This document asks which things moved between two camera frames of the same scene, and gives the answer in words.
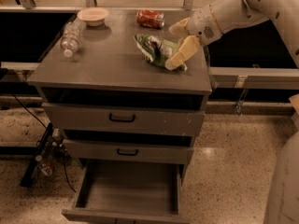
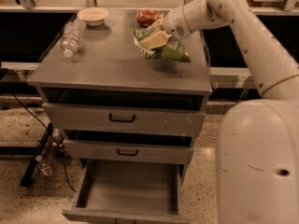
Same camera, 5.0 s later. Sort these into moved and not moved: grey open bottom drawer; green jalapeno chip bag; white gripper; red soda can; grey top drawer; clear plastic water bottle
Moved: white gripper; green jalapeno chip bag
Not moved: red soda can; grey top drawer; grey open bottom drawer; clear plastic water bottle
